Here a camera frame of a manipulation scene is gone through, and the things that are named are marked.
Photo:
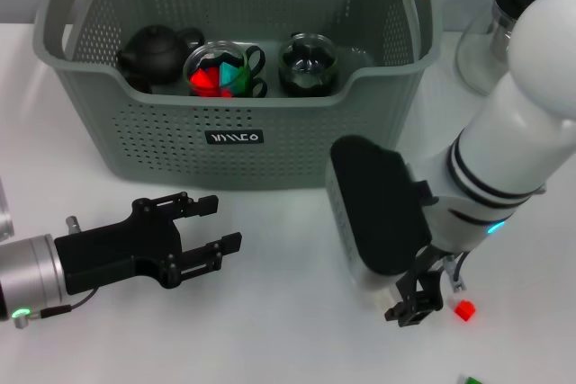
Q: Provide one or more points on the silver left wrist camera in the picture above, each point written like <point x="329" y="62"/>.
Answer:
<point x="4" y="217"/>

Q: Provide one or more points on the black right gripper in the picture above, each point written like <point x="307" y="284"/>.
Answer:
<point x="423" y="276"/>

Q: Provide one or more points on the silver left connector plug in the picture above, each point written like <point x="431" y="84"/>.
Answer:
<point x="73" y="224"/>

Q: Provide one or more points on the teal square brick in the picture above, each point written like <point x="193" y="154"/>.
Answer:
<point x="228" y="74"/>

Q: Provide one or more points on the black clay teapot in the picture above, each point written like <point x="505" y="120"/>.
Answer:
<point x="155" y="53"/>

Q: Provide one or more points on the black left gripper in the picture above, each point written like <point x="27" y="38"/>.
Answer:
<point x="117" y="249"/>

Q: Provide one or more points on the silver right connector plug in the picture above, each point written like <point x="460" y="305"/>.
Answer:
<point x="452" y="274"/>

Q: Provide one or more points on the grey perforated storage basket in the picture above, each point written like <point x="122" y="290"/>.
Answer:
<point x="270" y="154"/>

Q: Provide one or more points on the green brick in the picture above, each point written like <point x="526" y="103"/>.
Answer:
<point x="472" y="380"/>
<point x="243" y="83"/>

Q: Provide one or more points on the silver connector plug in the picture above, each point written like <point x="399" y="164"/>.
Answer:
<point x="73" y="224"/>
<point x="452" y="274"/>

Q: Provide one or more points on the small black clay cup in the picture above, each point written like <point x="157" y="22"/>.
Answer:
<point x="140" y="83"/>

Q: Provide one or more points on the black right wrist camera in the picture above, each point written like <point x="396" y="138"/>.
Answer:
<point x="382" y="208"/>

